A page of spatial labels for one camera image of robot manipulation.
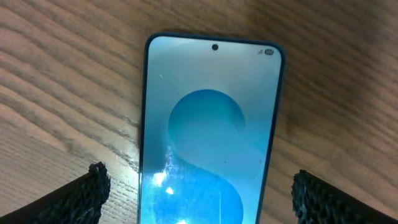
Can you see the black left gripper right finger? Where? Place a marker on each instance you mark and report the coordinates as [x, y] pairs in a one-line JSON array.
[[314, 201]]

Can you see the blue screen Galaxy smartphone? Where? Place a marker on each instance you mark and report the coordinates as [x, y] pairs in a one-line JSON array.
[[209, 111]]

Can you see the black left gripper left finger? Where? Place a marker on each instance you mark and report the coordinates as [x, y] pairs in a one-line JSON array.
[[78, 202]]

